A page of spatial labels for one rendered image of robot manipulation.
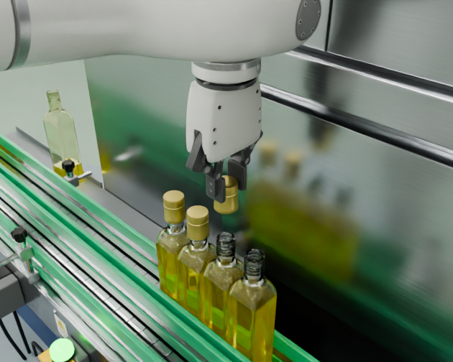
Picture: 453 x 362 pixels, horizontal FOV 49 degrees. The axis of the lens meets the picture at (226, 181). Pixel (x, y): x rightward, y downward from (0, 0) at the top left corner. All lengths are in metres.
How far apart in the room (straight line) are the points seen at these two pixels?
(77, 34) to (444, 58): 0.40
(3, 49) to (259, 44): 0.22
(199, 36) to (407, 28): 0.28
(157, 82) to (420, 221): 0.56
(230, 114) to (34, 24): 0.28
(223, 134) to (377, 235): 0.26
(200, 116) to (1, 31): 0.28
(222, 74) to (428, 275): 0.38
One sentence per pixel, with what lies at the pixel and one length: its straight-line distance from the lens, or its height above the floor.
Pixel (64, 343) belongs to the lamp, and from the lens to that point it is 1.03.
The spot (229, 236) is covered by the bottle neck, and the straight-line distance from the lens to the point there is 0.77.
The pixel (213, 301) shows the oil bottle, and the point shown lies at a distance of 0.82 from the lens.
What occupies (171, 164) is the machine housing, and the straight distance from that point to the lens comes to 1.06.
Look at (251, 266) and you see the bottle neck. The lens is 0.72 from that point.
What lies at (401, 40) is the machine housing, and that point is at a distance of 0.65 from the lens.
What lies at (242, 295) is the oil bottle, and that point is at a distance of 0.75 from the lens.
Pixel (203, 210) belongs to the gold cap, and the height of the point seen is 1.33.
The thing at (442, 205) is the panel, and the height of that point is 1.44.
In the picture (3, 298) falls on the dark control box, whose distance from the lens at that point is 1.23.
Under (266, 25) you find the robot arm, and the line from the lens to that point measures 0.48.
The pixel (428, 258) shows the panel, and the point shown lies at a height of 1.35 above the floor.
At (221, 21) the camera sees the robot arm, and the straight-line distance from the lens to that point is 0.46.
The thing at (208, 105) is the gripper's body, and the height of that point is 1.55.
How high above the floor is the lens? 1.79
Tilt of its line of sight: 33 degrees down
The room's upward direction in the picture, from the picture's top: straight up
